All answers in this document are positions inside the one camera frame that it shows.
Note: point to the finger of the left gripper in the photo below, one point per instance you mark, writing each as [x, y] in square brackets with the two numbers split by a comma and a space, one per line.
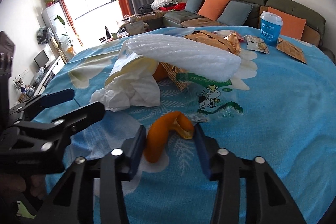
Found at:
[30, 108]
[26, 140]

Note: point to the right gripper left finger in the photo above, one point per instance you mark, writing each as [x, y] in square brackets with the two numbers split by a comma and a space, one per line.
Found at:
[71, 199]

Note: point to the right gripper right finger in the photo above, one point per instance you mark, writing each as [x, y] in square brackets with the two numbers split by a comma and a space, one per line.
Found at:
[267, 198]

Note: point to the orange peel piece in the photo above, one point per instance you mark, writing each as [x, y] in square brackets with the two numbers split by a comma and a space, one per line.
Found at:
[158, 133]

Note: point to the clear cow-print plastic wrapper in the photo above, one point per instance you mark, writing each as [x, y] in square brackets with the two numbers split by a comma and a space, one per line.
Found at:
[209, 100]

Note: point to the white foam net sheet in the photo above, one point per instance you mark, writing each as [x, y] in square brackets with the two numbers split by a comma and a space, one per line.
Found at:
[195, 57]

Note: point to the person's left hand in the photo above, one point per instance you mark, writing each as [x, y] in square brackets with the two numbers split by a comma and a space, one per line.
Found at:
[12, 186]

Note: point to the blue vase with plant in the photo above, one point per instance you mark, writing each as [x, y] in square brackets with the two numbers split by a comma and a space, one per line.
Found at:
[19, 85]

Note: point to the white black TV cabinet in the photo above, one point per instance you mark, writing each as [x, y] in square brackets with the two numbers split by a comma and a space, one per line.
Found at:
[43, 77]

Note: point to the green plastic stool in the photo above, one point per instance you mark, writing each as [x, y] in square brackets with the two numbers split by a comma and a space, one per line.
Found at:
[23, 212]

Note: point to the small black monitor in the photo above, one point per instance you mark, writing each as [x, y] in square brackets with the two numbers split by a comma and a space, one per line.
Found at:
[42, 60]

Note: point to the tall green potted plant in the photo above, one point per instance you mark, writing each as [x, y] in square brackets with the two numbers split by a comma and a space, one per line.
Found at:
[65, 34]

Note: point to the covered standing fan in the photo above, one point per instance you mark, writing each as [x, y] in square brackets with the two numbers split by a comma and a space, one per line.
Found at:
[44, 35]

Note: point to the blue floral tablecloth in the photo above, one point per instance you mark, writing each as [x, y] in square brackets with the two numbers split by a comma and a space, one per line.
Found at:
[288, 118]

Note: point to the white air conditioner tower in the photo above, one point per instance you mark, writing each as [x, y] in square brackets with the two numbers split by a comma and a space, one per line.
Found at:
[48, 15]

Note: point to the white crumpled tissue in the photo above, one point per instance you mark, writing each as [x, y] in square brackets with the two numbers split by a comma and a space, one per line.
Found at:
[129, 90]

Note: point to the cluttered coffee table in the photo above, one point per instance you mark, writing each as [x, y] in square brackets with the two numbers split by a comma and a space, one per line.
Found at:
[129, 27]

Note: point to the brown snack packet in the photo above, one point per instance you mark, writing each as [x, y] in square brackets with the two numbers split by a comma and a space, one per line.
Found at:
[291, 50]

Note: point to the small printed snack wrapper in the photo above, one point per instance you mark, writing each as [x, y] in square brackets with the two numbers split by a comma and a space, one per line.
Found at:
[256, 44]

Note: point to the gold brown crumpled wrapper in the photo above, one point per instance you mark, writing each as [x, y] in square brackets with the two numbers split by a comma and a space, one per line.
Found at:
[210, 41]

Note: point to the brown cushion on sofa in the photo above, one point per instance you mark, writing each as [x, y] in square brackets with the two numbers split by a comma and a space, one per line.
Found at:
[310, 36]

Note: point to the pink red snack wrapper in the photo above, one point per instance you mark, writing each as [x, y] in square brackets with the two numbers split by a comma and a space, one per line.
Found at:
[223, 33]

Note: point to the orange cushion near cup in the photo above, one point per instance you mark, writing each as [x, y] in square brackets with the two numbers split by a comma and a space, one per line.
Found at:
[292, 25]

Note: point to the blue white paper cup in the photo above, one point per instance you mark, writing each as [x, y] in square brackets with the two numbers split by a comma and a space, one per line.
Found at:
[270, 27]

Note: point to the pile of clothes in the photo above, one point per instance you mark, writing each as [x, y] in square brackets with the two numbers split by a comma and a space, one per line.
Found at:
[162, 5]

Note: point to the grey-blue cushion right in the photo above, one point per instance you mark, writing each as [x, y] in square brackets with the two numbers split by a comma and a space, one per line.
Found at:
[235, 13]

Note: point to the grey-blue cushion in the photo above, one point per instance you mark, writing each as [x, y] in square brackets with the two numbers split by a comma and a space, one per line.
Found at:
[193, 6]
[235, 13]

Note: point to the orange cushion middle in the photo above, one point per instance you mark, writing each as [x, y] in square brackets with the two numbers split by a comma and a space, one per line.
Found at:
[212, 9]

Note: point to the grey-blue cushion left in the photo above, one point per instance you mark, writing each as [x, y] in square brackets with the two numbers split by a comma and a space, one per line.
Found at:
[193, 6]

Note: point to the dark green sectional sofa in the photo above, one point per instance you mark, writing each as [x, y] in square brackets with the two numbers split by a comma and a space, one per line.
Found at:
[188, 19]

